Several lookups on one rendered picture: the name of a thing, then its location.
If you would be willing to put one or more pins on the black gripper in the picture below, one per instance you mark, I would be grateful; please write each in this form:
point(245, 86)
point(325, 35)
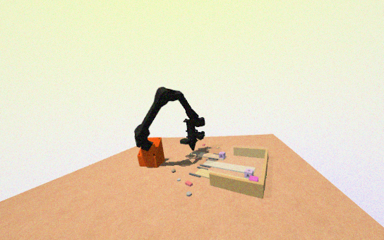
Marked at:
point(189, 140)

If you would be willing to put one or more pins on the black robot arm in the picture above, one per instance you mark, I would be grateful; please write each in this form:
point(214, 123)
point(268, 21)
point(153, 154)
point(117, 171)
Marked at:
point(162, 96)

